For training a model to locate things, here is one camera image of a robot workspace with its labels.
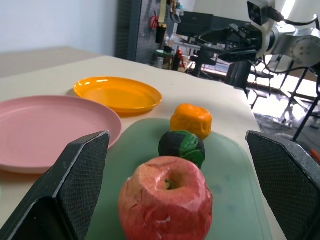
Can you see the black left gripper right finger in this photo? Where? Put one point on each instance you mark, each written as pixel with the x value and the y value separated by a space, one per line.
pixel 285 180

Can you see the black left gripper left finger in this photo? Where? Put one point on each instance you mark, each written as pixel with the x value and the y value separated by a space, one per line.
pixel 72 180

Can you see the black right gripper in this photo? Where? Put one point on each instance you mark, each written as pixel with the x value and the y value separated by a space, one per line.
pixel 246 35

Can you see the pink plate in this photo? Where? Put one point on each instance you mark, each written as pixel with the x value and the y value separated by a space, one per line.
pixel 50 125

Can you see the orange toy fruit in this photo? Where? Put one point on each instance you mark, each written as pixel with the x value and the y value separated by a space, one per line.
pixel 191 120

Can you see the orange plate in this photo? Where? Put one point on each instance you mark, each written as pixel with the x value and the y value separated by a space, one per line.
pixel 117 95

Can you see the green and black ball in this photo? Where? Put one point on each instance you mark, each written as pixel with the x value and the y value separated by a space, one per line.
pixel 192 150

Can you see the black monitor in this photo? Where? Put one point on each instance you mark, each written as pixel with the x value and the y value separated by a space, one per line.
pixel 197 22

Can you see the green cutting mat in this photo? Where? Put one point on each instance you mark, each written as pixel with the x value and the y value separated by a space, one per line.
pixel 235 187

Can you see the dark bottle with red cap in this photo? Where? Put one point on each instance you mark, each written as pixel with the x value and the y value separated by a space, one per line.
pixel 177 61

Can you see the black hanging bottle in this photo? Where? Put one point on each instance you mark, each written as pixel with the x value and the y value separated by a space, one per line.
pixel 161 33

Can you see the red hanging tool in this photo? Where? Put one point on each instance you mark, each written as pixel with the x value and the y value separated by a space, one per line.
pixel 154 22

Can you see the dark pegboard panel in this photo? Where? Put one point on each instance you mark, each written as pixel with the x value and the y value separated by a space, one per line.
pixel 132 30

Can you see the red toy apple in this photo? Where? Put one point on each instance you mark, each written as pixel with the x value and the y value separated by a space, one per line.
pixel 162 212

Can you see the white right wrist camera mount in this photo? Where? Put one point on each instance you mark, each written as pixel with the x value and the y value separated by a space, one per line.
pixel 258 12

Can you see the black metal stand frame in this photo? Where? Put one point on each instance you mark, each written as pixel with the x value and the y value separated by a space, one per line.
pixel 306 107

